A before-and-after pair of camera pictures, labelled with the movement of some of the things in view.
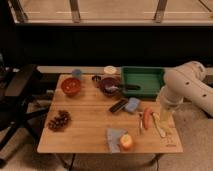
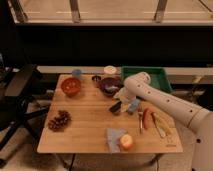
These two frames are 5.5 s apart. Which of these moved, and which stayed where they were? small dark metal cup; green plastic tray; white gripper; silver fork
Moved: white gripper
Stayed: silver fork; green plastic tray; small dark metal cup
